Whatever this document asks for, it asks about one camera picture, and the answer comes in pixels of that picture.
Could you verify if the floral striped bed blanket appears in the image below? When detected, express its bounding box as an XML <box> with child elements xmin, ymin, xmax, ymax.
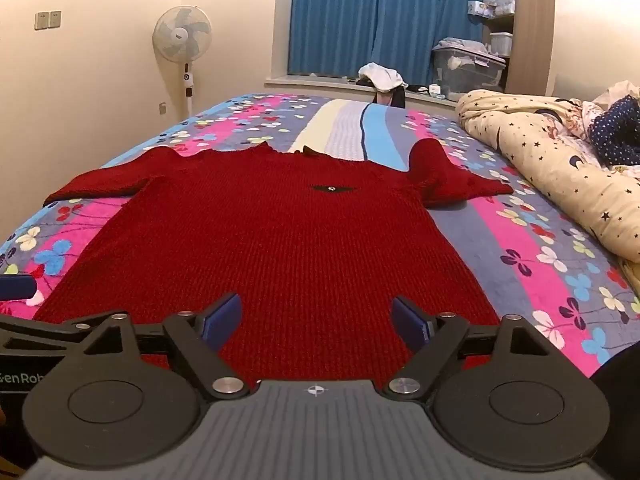
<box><xmin>0</xmin><ymin>92</ymin><xmax>640</xmax><ymax>380</ymax></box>

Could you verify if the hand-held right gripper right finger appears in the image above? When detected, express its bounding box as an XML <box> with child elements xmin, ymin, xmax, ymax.
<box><xmin>385</xmin><ymin>297</ymin><xmax>558</xmax><ymax>403</ymax></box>

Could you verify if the wooden bookshelf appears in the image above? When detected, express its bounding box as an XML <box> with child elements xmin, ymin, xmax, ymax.
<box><xmin>467</xmin><ymin>0</ymin><xmax>557</xmax><ymax>97</ymax></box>

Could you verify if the cream star-print quilt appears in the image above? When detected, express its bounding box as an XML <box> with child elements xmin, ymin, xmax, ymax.
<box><xmin>456</xmin><ymin>89</ymin><xmax>640</xmax><ymax>293</ymax></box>

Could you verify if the blue curtain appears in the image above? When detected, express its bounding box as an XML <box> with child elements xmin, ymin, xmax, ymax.
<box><xmin>287</xmin><ymin>0</ymin><xmax>488</xmax><ymax>81</ymax></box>

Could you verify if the clear plastic storage box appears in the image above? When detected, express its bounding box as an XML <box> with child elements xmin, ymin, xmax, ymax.
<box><xmin>432</xmin><ymin>40</ymin><xmax>507</xmax><ymax>102</ymax></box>

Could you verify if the beige crumpled cloth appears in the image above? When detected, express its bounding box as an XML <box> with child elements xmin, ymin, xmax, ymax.
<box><xmin>595</xmin><ymin>80</ymin><xmax>640</xmax><ymax>107</ymax></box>

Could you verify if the white standing fan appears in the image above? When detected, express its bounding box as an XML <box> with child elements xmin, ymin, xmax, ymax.
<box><xmin>152</xmin><ymin>5</ymin><xmax>212</xmax><ymax>120</ymax></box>

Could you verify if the window sill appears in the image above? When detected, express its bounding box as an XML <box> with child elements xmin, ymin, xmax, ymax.
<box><xmin>264</xmin><ymin>73</ymin><xmax>461</xmax><ymax>107</ymax></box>

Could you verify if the white clothes pile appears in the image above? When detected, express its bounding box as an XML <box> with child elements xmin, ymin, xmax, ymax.
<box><xmin>357</xmin><ymin>62</ymin><xmax>408</xmax><ymax>93</ymax></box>

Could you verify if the white lidded storage bin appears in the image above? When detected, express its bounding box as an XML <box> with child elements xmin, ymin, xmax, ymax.
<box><xmin>489</xmin><ymin>32</ymin><xmax>514</xmax><ymax>57</ymax></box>

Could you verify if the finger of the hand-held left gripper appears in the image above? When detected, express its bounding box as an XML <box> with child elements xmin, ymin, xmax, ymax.
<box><xmin>0</xmin><ymin>310</ymin><xmax>113</xmax><ymax>357</ymax></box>
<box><xmin>0</xmin><ymin>274</ymin><xmax>37</xmax><ymax>302</ymax></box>

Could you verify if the stack of white packets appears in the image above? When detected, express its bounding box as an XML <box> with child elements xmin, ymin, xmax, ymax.
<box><xmin>467</xmin><ymin>0</ymin><xmax>517</xmax><ymax>20</ymax></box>

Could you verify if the navy dotted cloth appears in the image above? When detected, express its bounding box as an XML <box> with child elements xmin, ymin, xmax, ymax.
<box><xmin>587</xmin><ymin>95</ymin><xmax>640</xmax><ymax>167</ymax></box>

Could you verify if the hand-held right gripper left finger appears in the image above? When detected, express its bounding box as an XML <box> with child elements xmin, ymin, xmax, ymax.
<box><xmin>82</xmin><ymin>292</ymin><xmax>251</xmax><ymax>403</ymax></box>

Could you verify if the black hanging garment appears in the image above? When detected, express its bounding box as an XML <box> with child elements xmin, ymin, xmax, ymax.
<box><xmin>372</xmin><ymin>85</ymin><xmax>407</xmax><ymax>110</ymax></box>

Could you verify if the red knit sweater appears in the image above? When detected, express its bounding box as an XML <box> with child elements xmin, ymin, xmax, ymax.
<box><xmin>32</xmin><ymin>141</ymin><xmax>515</xmax><ymax>393</ymax></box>

